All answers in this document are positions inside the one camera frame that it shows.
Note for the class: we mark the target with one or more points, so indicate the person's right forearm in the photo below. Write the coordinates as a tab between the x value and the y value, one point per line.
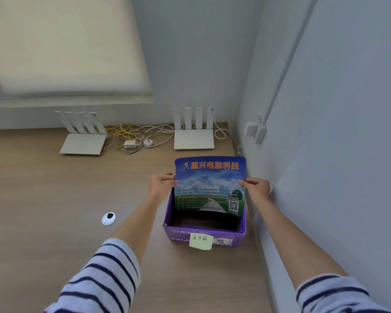
299	250

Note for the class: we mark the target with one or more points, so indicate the blue printed mouse pad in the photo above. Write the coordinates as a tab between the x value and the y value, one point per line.
211	185

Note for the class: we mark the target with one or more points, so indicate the person's right hand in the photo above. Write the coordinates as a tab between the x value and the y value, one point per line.
260	191

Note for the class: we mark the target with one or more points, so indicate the person's right thumb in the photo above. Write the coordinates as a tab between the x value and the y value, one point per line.
245	182

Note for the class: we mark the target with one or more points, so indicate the white round plug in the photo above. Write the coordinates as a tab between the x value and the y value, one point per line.
148	143

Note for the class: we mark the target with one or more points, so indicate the yellow sticky note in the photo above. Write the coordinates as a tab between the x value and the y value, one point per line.
201	241

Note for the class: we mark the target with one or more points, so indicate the cream roller blind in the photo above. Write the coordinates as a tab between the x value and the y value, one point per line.
62	45

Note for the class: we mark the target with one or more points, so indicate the purple cardboard box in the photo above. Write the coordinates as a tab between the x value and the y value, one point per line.
182	233

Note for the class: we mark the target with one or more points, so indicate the person's left forearm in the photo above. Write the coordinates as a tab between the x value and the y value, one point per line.
117	257

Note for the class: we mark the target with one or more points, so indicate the person's left thumb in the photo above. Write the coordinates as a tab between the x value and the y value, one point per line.
172	183

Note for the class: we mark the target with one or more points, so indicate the white wall power adapter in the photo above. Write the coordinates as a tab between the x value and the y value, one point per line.
250	129
261	133

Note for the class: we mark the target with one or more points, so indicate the white router with four antennas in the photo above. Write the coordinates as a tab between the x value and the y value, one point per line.
194	139
83	144

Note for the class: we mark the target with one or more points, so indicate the person's left hand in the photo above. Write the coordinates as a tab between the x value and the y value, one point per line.
159	189

